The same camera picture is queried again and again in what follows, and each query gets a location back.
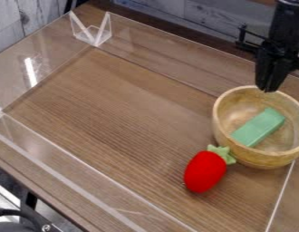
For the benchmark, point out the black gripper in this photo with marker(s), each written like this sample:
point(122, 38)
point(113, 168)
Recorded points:
point(272, 67)

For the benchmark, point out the green rectangular block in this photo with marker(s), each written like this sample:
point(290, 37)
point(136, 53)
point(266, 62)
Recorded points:
point(258, 127)

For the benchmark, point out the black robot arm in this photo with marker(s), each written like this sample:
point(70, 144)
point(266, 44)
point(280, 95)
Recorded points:
point(284, 26)

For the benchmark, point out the light wooden bowl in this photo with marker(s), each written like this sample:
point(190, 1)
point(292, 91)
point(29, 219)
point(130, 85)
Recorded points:
point(234, 107)

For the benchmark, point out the red plush strawberry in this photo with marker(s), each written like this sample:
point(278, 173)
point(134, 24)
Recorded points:
point(206, 168)

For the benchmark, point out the clear acrylic corner bracket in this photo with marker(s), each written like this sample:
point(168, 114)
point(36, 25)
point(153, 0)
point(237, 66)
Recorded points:
point(94, 35)

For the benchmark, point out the clear acrylic tray wall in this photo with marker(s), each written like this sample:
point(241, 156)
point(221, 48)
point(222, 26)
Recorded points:
point(101, 123)

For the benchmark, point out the black table clamp mount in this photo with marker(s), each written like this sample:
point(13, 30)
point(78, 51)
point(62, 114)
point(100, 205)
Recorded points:
point(18, 217)

